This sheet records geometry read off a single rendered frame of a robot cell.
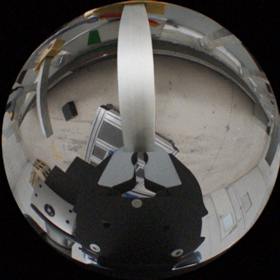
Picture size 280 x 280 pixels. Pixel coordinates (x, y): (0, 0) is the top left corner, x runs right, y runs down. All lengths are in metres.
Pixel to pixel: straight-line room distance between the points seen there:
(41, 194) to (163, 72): 1.11
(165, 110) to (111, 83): 0.62
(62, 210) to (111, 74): 1.04
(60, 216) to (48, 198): 0.05
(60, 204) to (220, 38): 0.54
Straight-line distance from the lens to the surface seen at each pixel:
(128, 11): 0.16
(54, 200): 0.26
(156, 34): 0.30
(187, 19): 0.52
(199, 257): 0.58
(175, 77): 1.01
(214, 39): 0.31
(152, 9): 0.22
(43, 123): 0.27
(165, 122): 1.01
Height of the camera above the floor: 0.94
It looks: 62 degrees down
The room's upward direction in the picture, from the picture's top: 178 degrees counter-clockwise
